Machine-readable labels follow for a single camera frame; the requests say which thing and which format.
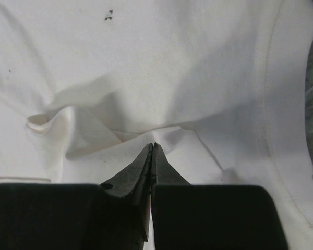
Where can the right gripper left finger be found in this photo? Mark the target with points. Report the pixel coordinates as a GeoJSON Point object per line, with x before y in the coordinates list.
{"type": "Point", "coordinates": [111, 215]}

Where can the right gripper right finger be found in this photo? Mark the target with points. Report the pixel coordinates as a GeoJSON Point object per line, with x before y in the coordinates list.
{"type": "Point", "coordinates": [187, 216]}

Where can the white t shirt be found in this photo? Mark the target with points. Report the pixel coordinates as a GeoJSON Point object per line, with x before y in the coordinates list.
{"type": "Point", "coordinates": [220, 85]}

